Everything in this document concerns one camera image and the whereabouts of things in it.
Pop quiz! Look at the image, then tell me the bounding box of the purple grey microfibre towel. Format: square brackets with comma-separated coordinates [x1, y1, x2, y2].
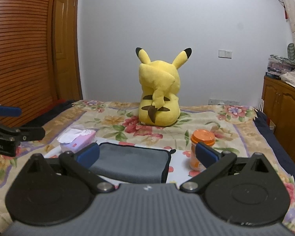
[89, 142, 176, 184]

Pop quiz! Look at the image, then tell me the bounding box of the pink tissue box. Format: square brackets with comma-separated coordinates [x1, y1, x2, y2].
[57, 128, 96, 153]

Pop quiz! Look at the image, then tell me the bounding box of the orange lidded plastic cup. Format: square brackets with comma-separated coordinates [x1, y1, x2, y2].
[190, 129, 217, 171]

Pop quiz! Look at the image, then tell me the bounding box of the floral bed quilt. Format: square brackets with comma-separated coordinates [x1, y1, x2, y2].
[0, 100, 295, 233]

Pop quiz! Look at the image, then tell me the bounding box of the yellow Pikachu plush toy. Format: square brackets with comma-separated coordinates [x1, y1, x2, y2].
[136, 47, 192, 127]

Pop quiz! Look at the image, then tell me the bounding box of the wooden side cabinet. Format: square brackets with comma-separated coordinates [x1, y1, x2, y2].
[262, 76, 295, 164]

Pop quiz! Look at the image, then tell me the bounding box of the wooden door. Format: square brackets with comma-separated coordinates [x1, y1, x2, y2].
[52, 0, 82, 100]

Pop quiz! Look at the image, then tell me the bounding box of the wooden slatted headboard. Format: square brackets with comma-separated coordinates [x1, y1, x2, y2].
[0, 0, 57, 127]

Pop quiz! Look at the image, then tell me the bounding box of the stack of books and papers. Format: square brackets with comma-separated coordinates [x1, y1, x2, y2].
[265, 43, 295, 88]

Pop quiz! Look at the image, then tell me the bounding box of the white wall switch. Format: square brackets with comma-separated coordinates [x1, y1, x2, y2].
[218, 50, 232, 59]

